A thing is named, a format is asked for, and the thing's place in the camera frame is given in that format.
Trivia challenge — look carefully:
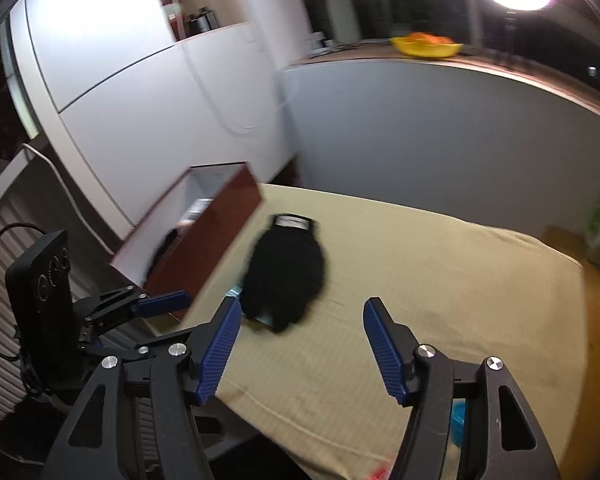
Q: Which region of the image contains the black tripod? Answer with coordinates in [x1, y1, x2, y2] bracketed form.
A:
[495, 10, 523, 61]

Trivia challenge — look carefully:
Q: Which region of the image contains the black glove with white label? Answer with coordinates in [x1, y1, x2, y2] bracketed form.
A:
[240, 214, 327, 333]

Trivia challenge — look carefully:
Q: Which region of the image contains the white cabinet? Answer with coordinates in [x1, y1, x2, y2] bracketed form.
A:
[0, 0, 313, 231]

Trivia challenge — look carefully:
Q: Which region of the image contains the yellow fruit bowl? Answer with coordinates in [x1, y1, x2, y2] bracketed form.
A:
[390, 35, 464, 58]

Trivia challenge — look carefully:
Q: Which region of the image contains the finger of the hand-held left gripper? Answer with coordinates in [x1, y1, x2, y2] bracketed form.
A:
[72, 285, 192, 333]
[79, 325, 203, 359]

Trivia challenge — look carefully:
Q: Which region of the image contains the white cable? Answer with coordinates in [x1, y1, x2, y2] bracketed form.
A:
[20, 142, 126, 261]

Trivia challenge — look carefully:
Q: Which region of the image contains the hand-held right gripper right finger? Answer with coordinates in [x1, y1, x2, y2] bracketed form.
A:
[362, 296, 563, 480]

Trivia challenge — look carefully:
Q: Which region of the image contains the dark red cardboard box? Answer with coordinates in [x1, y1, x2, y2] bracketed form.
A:
[109, 161, 266, 322]

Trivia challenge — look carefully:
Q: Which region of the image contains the striped beige tablecloth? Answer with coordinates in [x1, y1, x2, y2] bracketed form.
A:
[145, 182, 593, 480]

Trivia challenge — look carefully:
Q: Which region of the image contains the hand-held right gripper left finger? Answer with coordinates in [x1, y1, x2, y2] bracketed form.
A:
[40, 296, 243, 480]

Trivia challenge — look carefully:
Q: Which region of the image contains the grey ribbed radiator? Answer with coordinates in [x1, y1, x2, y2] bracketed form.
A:
[0, 152, 131, 426]

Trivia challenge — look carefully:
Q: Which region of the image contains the small teal object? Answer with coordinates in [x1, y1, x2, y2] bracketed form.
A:
[450, 400, 468, 447]

